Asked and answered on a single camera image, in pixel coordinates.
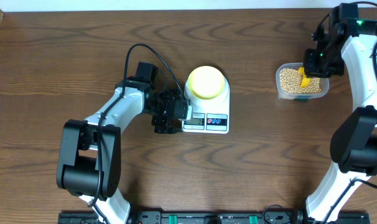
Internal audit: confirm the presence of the yellow measuring scoop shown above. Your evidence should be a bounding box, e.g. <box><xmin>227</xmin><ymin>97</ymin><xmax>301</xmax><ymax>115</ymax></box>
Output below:
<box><xmin>298</xmin><ymin>67</ymin><xmax>312</xmax><ymax>88</ymax></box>

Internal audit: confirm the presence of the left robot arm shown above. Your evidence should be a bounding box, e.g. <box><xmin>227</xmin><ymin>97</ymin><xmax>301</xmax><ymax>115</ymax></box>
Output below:
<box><xmin>56</xmin><ymin>62</ymin><xmax>192</xmax><ymax>223</ymax></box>

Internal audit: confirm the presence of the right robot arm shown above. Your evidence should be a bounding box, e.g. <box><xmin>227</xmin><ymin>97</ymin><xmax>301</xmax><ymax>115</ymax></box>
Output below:
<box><xmin>292</xmin><ymin>2</ymin><xmax>377</xmax><ymax>223</ymax></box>

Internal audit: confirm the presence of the white digital kitchen scale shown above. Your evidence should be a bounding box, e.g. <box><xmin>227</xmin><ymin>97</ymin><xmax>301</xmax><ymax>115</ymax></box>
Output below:
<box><xmin>182</xmin><ymin>78</ymin><xmax>230</xmax><ymax>134</ymax></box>

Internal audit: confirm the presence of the pale yellow bowl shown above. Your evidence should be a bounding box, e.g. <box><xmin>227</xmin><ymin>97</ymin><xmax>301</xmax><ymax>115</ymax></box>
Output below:
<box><xmin>187</xmin><ymin>66</ymin><xmax>225</xmax><ymax>100</ymax></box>

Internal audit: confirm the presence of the soybeans pile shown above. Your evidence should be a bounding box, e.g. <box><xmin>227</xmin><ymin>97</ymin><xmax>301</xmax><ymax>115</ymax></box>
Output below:
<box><xmin>279</xmin><ymin>68</ymin><xmax>321</xmax><ymax>94</ymax></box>

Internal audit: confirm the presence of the clear plastic container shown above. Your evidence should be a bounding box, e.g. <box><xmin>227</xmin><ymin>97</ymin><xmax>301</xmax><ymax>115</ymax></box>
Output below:
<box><xmin>276</xmin><ymin>63</ymin><xmax>329</xmax><ymax>100</ymax></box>

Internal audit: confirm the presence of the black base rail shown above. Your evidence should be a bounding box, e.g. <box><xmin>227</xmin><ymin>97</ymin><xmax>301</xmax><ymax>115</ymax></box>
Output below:
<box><xmin>57</xmin><ymin>210</ymin><xmax>371</xmax><ymax>224</ymax></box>

